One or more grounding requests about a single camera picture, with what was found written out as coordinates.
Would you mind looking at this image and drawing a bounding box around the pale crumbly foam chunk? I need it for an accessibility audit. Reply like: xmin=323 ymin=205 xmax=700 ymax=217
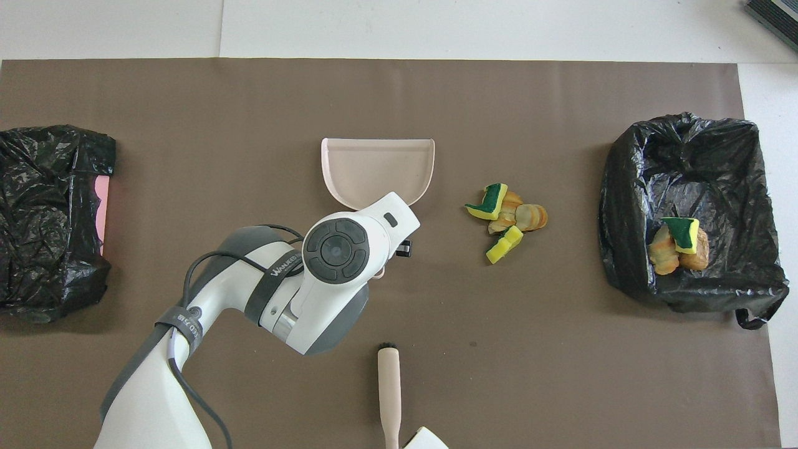
xmin=648 ymin=224 xmax=680 ymax=276

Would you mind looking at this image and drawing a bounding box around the dark grey ribbed panel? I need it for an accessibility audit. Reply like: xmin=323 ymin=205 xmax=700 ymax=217
xmin=743 ymin=0 xmax=798 ymax=54

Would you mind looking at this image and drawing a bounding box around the beige brush with black bristles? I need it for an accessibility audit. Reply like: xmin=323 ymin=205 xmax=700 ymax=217
xmin=377 ymin=342 xmax=401 ymax=449

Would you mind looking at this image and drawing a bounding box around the brown paper table mat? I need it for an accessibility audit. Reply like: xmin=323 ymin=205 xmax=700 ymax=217
xmin=0 ymin=58 xmax=782 ymax=449

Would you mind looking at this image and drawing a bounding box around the notched yellow sponge piece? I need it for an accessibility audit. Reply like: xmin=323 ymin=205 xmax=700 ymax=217
xmin=486 ymin=225 xmax=524 ymax=265

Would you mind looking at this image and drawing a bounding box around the yellow sponge with green side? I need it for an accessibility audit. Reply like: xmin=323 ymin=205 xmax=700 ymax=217
xmin=661 ymin=217 xmax=700 ymax=255

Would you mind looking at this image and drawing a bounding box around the right black bag bin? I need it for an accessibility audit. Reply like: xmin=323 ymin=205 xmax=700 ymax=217
xmin=598 ymin=112 xmax=789 ymax=330

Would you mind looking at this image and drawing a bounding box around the large yellow green sponge piece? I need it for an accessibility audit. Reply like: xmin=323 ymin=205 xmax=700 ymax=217
xmin=464 ymin=183 xmax=509 ymax=221

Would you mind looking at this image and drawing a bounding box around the left black bag bin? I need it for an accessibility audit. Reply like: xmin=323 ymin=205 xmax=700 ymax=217
xmin=0 ymin=125 xmax=117 ymax=324

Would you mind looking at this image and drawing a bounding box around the beige plastic dustpan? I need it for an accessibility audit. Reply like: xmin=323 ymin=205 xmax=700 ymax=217
xmin=321 ymin=137 xmax=436 ymax=279

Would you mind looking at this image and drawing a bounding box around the pink plastic bin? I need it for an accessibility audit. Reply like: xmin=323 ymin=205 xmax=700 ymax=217
xmin=94 ymin=176 xmax=110 ymax=255

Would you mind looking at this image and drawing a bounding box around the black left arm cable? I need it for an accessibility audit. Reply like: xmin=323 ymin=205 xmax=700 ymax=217
xmin=168 ymin=223 xmax=306 ymax=449

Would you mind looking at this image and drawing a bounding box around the black bag bin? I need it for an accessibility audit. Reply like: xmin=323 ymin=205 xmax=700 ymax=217
xmin=0 ymin=125 xmax=117 ymax=324
xmin=598 ymin=112 xmax=789 ymax=330

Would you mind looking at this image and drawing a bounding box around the tan brown foam chunk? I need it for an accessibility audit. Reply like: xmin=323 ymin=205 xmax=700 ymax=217
xmin=678 ymin=226 xmax=710 ymax=271

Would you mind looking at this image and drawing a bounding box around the irregular orange foam chunk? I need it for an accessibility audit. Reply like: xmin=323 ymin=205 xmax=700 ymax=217
xmin=488 ymin=190 xmax=524 ymax=236

